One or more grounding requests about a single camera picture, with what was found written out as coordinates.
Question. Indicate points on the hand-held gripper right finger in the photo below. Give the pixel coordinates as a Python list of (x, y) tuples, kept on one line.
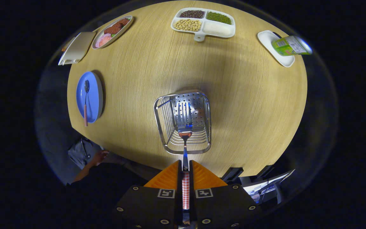
[(191, 184)]

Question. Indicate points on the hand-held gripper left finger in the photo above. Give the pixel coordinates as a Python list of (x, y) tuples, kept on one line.
[(180, 183)]

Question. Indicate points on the blue round plate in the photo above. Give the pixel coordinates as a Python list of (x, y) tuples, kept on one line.
[(94, 95)]

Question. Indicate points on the white divided dish with beans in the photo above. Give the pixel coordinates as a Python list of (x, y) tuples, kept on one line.
[(218, 29)]

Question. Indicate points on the pink ham slices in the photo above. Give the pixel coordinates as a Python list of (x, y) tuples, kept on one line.
[(103, 40)]

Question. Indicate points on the small white dish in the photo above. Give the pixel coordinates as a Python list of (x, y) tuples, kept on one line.
[(267, 39)]

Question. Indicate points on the oval plate with meat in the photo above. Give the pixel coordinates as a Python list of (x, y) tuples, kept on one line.
[(126, 24)]

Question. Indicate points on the brown grilled meat strip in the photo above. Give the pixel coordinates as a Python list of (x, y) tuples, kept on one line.
[(116, 27)]

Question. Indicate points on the cream white toaster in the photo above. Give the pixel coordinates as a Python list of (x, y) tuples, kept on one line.
[(81, 46)]

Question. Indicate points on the green drink can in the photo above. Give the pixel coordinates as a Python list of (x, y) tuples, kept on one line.
[(289, 46)]

